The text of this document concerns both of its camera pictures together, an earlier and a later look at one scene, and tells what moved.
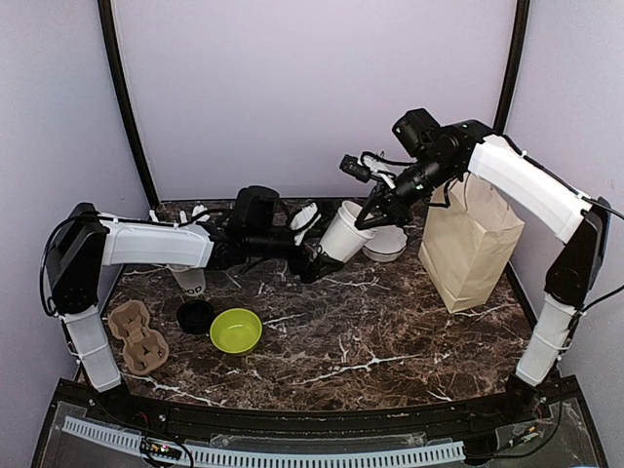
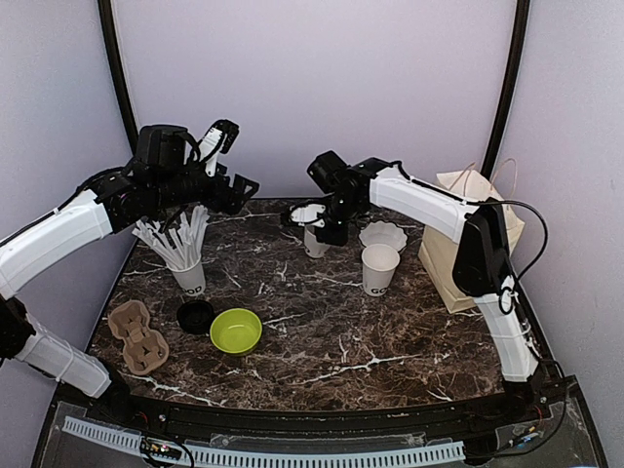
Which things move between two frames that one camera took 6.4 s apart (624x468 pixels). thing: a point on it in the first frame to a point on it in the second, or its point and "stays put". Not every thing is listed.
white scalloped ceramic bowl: [388, 243] stays put
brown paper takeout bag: [470, 241] stays put
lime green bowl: [236, 331] stays put
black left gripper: [312, 271] to [235, 200]
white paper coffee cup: [342, 238] to [379, 262]
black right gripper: [394, 211] to [338, 237]
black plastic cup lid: [195, 317] stays put
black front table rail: [324, 425] stays put
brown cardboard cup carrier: [144, 349] stays put
